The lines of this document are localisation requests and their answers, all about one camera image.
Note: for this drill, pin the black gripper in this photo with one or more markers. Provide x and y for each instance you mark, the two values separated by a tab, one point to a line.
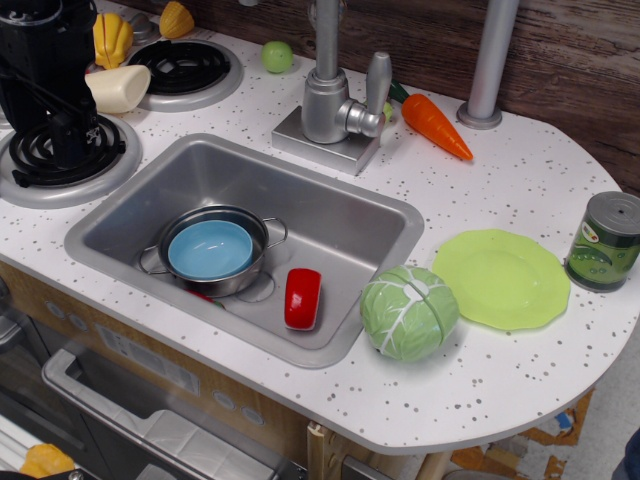
74	130

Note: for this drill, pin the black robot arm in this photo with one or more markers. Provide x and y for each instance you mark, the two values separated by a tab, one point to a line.
46	48

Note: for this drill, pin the light green plastic plate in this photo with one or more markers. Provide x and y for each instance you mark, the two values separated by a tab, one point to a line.
503	280

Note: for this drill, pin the front black stove burner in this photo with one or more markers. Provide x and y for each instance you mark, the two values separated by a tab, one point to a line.
31	178

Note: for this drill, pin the black stove burner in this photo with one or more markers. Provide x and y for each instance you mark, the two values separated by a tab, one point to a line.
187	75
31	178

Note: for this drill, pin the cream toy mayonnaise bottle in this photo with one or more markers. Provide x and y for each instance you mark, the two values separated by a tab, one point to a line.
119	90

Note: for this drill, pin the yellow toy bell pepper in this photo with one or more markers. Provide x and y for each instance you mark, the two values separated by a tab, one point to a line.
113	38

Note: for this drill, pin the grey stove knob rear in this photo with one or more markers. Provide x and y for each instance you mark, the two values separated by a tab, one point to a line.
145	31

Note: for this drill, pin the rear black stove burner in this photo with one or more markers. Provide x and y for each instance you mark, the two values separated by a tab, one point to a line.
187	75

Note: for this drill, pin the yellow toy corn piece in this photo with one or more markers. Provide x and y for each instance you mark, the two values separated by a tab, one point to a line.
176	20

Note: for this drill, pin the light blue plastic bowl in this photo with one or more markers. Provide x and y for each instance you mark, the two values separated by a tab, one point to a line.
210	250

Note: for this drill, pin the small steel pot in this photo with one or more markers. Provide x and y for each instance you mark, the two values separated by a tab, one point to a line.
266	233

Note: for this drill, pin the red toy chili pepper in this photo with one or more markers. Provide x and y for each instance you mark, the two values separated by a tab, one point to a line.
206	298

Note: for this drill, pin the small green toy apple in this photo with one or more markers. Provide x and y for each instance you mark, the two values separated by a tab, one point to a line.
276	57

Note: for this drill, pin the silver toy faucet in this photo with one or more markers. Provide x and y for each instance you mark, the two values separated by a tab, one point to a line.
330	127

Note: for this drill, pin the silver metal sink basin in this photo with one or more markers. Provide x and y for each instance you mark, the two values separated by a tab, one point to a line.
347	234

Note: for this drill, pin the yellow object at bottom left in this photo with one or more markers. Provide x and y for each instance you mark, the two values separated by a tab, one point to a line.
45	460

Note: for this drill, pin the orange toy carrot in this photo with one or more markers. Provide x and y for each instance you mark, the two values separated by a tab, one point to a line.
421	114

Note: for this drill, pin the green toy cabbage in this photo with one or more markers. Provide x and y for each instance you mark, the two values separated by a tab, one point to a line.
408	312

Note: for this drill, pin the grey metal pole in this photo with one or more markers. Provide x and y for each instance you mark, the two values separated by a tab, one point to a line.
481	111

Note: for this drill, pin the green pea can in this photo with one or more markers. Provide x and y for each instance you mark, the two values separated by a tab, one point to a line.
606	244

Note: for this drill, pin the silver oven door handle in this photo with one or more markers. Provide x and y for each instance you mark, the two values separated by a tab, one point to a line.
146	433

